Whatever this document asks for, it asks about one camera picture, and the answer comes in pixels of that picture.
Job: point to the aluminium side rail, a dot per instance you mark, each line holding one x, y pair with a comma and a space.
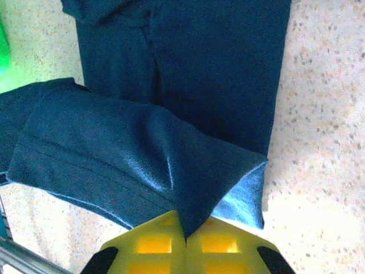
25, 261

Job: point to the green plastic basket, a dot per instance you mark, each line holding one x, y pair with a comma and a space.
3, 62

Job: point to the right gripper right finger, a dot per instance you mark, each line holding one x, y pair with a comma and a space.
225, 248

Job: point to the navy blue t-shirt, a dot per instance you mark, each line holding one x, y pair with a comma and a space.
199, 85

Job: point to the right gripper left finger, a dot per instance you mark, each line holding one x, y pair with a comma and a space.
154, 248

